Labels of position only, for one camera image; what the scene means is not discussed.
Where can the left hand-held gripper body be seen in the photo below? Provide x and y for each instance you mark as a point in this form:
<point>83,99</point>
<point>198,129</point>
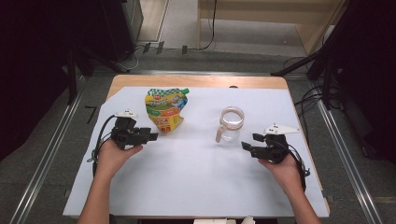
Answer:
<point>124,137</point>

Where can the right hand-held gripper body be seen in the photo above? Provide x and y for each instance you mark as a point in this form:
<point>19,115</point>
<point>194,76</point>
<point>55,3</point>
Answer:
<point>271,151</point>

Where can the clear jar with pink lid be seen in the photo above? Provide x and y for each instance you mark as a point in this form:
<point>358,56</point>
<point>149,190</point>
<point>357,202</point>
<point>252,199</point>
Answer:
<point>231,124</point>

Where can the yellow green refill pouch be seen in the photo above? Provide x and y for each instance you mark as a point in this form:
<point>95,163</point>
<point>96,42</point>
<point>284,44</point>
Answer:
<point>166,109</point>

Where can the person's left hand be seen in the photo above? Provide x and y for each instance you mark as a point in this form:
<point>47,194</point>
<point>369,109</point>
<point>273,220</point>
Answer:
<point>112,160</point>

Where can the person's right hand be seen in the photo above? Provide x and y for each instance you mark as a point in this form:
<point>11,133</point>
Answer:
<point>286,175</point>

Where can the white table cloth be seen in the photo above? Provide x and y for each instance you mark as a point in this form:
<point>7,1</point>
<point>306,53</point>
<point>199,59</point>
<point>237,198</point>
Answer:
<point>193,180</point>

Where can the wooden table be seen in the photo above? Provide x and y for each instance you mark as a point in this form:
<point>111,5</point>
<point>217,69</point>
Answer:
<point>199,81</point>

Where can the black metal stand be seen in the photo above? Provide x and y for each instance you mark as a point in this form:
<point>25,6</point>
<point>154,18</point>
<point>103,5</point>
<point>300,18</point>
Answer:
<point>72,74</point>

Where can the black tape strip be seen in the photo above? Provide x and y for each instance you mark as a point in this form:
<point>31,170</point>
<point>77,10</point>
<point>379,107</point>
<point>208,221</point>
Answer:
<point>184,50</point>
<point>146,47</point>
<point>160,47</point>

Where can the black cabinet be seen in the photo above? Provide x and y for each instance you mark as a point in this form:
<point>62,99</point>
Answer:
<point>124,28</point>

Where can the black tripod stand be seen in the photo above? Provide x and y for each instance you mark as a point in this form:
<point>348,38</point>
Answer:
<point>327,53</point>

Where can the dark curtain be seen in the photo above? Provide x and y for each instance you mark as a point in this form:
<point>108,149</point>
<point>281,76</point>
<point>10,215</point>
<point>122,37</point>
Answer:
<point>373,77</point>
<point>31,77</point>

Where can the light wooden shelf unit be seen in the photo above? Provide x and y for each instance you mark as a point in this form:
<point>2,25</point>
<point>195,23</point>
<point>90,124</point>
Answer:
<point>311,28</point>

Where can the metal floor rail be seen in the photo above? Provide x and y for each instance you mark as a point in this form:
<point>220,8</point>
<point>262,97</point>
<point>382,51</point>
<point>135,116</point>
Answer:
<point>199,73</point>
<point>345,155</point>
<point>43,161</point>

